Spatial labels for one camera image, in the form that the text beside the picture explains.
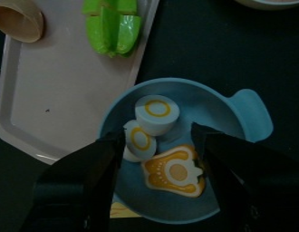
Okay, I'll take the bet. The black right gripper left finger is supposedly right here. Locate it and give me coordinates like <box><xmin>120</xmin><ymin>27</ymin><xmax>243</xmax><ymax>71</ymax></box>
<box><xmin>19</xmin><ymin>129</ymin><xmax>127</xmax><ymax>232</ymax></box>

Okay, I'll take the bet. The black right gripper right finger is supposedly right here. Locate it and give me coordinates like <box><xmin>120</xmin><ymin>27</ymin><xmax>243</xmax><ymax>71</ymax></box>
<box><xmin>190</xmin><ymin>121</ymin><xmax>299</xmax><ymax>232</ymax></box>

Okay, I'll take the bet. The white toy egg half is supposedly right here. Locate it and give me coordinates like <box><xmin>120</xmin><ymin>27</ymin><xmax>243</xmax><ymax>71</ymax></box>
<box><xmin>123</xmin><ymin>119</ymin><xmax>159</xmax><ymax>163</ymax></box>
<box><xmin>135</xmin><ymin>94</ymin><xmax>182</xmax><ymax>137</ymax></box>

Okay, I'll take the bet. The yellow toy pepper slice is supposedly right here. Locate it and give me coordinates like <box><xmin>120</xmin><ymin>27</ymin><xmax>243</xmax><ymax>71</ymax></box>
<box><xmin>140</xmin><ymin>144</ymin><xmax>207</xmax><ymax>198</ymax></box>

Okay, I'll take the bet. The light blue toy bowl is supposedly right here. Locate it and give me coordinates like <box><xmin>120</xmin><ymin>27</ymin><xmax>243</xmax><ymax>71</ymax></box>
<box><xmin>97</xmin><ymin>77</ymin><xmax>275</xmax><ymax>225</ymax></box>

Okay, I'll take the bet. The white plastic tray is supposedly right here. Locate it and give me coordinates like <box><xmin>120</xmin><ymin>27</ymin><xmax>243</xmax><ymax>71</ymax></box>
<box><xmin>0</xmin><ymin>0</ymin><xmax>162</xmax><ymax>166</ymax></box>

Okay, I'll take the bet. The green toy vegetable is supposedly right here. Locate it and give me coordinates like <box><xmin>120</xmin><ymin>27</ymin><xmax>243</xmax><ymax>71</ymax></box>
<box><xmin>81</xmin><ymin>0</ymin><xmax>143</xmax><ymax>58</ymax></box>

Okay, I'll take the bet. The beige toy cup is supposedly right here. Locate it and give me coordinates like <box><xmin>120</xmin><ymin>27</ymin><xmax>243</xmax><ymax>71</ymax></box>
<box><xmin>0</xmin><ymin>0</ymin><xmax>45</xmax><ymax>44</ymax></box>

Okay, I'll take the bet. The pale round dish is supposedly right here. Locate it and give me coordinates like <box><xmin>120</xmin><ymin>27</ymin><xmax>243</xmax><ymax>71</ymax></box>
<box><xmin>235</xmin><ymin>0</ymin><xmax>299</xmax><ymax>11</ymax></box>

